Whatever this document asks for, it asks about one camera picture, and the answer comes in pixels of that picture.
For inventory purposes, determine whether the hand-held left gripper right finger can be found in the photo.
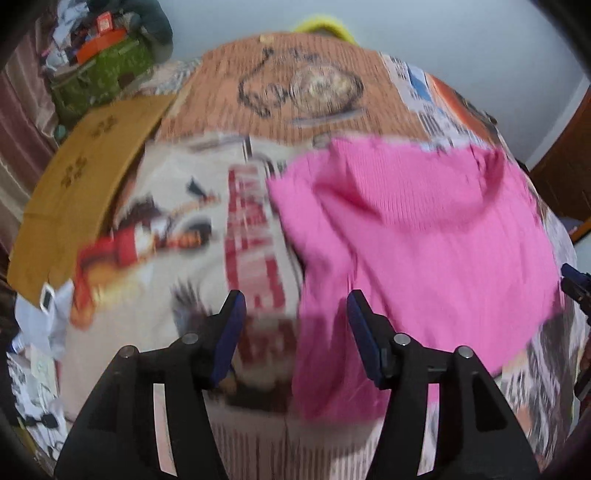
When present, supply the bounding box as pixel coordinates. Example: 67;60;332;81
346;289;541;480

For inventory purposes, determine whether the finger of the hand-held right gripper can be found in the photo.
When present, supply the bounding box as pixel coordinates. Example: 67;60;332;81
560;263;591;319

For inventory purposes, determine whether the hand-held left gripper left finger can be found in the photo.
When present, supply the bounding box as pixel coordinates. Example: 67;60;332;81
54;290;247;480

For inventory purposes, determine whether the pink knitted cardigan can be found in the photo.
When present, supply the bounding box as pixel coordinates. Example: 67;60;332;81
267;137;566;422

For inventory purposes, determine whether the pile of clothes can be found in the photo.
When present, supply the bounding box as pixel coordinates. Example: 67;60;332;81
44;0;107;70

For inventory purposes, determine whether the printed bed sheet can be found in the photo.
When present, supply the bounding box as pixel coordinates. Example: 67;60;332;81
60;32;583;480

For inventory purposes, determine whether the pile of white papers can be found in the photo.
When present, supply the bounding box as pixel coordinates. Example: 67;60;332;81
7;281;70;462

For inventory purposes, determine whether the brown cardboard sheet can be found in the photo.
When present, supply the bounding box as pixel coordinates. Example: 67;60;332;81
7;95;178;303

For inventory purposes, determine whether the green patterned storage box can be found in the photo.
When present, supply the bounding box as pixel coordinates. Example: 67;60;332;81
50;39;155;125

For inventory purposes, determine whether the striped red curtain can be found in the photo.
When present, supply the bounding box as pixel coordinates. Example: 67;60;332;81
0;32;61;259

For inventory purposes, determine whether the grey plush pillow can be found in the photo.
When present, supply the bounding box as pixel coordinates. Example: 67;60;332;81
139;0;174;61

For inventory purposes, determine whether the yellow foam tube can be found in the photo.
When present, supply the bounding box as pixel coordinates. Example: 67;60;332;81
293;16;361;44

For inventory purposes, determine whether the flat orange box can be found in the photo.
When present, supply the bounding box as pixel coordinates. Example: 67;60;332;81
76;28;127;63

